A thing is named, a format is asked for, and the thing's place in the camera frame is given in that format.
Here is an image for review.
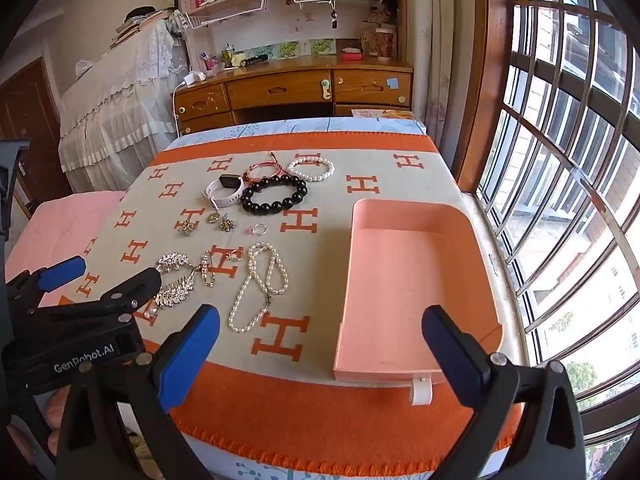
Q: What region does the wooden desk with drawers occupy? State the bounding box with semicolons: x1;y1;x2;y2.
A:
175;55;413;134

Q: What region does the brown wooden door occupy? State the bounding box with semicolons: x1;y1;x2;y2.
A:
1;58;73;212

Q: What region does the left human hand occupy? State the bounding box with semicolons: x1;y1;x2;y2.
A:
6;386;70;465

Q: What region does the blue patterned bed sheet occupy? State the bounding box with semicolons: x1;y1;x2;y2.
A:
167;117;427;151

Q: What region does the window metal grille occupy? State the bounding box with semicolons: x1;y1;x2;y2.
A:
475;0;639;471

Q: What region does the pearl safety pin brooch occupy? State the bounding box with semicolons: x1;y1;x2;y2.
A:
200;252;216;287

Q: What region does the magazine on bed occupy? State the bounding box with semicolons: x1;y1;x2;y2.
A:
352;108;416;120

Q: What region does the orange beige H blanket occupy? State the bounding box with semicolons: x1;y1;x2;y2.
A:
39;131;524;478

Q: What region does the white pearl bracelet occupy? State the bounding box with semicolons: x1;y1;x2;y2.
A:
286;155;335;183

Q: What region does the black bead bracelet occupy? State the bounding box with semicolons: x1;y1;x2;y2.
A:
240;173;309;217

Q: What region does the pink bed sheet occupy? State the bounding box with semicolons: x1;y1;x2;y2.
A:
6;191;125;281

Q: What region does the pink tray box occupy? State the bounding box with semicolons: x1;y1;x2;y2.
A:
333;198;503;405

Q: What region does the silver leaf hair comb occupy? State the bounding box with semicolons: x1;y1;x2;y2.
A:
143;252;201;322

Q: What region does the floral curtain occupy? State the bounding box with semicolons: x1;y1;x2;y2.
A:
407;0;456;165

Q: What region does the wooden bookshelf with books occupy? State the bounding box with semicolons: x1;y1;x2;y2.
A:
177;0;405;62

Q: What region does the white lace covered piano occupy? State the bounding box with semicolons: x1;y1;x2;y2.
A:
58;20;188;193

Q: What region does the red string bracelet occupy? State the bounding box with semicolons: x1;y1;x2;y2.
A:
243;150;289;184

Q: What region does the long white pearl necklace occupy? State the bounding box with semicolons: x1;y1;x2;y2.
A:
226;242;291;334

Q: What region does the gold cross flower brooch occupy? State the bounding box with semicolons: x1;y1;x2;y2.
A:
175;220;200;236

